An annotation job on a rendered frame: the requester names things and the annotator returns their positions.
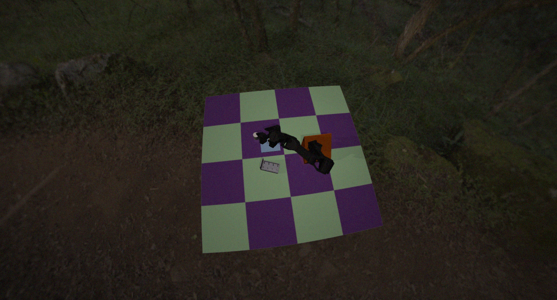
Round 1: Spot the light blue flat mat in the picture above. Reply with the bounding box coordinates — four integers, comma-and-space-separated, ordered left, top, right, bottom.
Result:
261, 138, 281, 153

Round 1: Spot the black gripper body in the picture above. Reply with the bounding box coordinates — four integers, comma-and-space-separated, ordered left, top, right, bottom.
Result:
259, 125, 281, 144

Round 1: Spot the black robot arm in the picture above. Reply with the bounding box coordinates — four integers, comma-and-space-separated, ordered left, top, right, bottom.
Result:
268, 132, 335, 174

